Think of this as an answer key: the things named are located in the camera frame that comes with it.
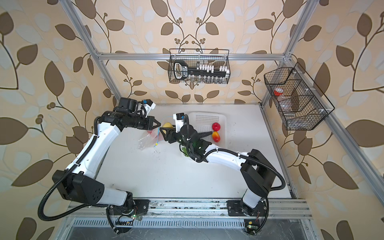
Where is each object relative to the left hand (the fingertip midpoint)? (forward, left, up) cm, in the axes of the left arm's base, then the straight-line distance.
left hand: (160, 123), depth 75 cm
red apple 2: (+11, +14, -24) cm, 30 cm away
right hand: (-2, -2, -3) cm, 4 cm away
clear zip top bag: (+2, +8, -16) cm, 18 cm away
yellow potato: (-1, -4, 0) cm, 4 cm away
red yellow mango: (+7, -31, -23) cm, 39 cm away
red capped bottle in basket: (+19, -63, +7) cm, 66 cm away
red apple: (+15, -31, -23) cm, 42 cm away
